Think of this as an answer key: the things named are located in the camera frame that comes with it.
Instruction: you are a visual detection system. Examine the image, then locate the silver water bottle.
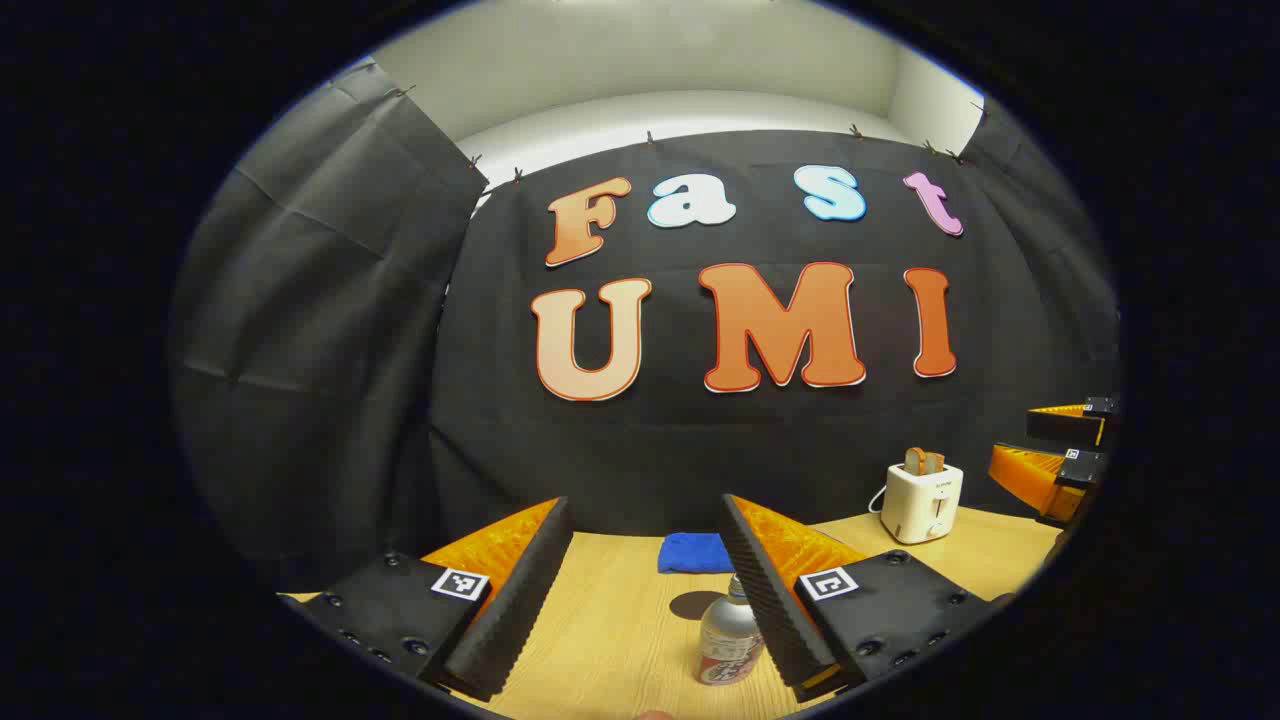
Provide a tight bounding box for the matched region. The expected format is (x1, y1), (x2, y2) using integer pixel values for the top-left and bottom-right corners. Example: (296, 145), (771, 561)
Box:
(697, 575), (766, 688)

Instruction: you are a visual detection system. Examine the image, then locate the blue folded towel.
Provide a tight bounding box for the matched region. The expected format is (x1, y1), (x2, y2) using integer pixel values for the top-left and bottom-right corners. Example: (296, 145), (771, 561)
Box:
(658, 533), (736, 575)

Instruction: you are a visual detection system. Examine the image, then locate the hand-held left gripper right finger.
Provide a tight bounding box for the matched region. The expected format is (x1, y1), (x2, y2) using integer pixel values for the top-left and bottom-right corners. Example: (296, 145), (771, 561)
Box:
(720, 494), (996, 703)

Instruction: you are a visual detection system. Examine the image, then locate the cream white toaster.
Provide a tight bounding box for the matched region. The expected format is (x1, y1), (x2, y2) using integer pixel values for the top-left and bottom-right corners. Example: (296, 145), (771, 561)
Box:
(882, 462), (964, 544)

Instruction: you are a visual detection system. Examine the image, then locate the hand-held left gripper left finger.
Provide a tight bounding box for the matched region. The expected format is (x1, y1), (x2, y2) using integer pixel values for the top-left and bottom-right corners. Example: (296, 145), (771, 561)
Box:
(300, 495), (576, 703)

